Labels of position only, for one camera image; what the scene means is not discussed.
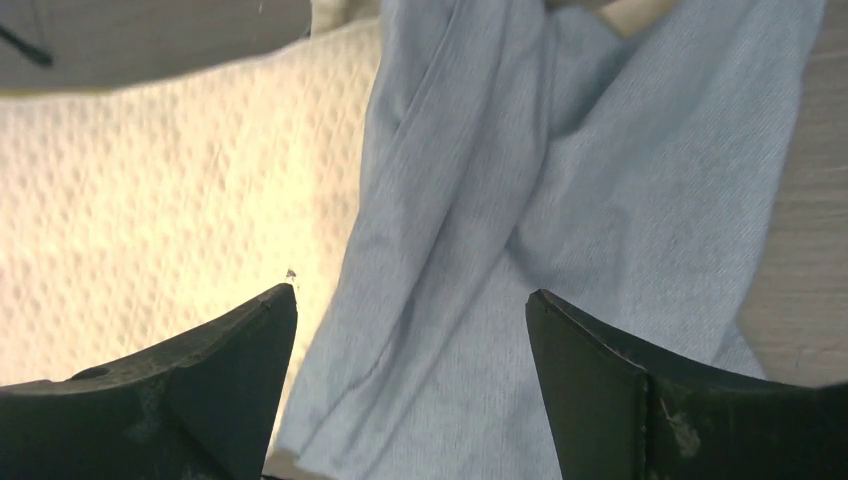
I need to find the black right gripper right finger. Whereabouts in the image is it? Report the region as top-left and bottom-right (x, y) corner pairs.
(526, 290), (847, 480)

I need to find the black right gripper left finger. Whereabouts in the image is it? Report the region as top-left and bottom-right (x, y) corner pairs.
(1, 284), (297, 480)

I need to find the cream pillow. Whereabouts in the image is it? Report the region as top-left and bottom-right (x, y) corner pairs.
(0, 0), (677, 439)

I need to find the blue pillowcase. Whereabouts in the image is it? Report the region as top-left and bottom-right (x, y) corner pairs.
(276, 1), (825, 479)

